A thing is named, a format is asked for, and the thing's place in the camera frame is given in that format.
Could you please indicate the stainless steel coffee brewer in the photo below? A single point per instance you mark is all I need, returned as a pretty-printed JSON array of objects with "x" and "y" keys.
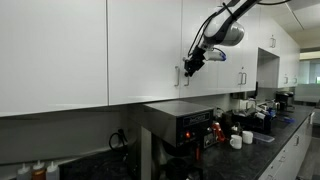
[{"x": 166, "y": 139}]

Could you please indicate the orange sauce squeeze bottle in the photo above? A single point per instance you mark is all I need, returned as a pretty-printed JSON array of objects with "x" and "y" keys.
[{"x": 38, "y": 171}]

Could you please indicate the clear squeeze bottle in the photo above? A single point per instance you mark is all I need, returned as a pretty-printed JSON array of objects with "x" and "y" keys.
[{"x": 24, "y": 173}]

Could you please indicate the black condiment organizer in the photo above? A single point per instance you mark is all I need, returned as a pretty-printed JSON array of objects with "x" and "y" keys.
[{"x": 252, "y": 120}]

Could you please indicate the far white wide cupboard door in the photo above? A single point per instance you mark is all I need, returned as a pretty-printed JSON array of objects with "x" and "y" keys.
[{"x": 53, "y": 55}]

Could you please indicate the silver left door handle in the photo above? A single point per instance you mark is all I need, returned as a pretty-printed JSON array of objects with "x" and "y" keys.
[{"x": 177, "y": 69}]

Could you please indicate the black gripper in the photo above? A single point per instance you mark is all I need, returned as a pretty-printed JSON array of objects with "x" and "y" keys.
[{"x": 195, "y": 62}]

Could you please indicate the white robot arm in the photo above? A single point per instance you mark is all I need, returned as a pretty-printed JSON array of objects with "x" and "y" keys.
[{"x": 220, "y": 28}]

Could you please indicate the clear plastic container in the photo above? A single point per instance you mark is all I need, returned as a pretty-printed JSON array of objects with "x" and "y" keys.
[{"x": 263, "y": 137}]

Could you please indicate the black coffee machine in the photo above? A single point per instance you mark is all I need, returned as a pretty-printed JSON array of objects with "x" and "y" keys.
[{"x": 285, "y": 99}]

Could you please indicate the white squeeze bottle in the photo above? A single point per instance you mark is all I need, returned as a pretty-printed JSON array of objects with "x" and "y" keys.
[{"x": 53, "y": 172}]

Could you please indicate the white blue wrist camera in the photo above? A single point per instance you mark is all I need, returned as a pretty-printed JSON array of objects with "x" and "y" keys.
[{"x": 215, "y": 55}]

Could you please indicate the white mug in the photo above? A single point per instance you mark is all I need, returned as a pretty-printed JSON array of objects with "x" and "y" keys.
[
  {"x": 247, "y": 137},
  {"x": 236, "y": 141}
]

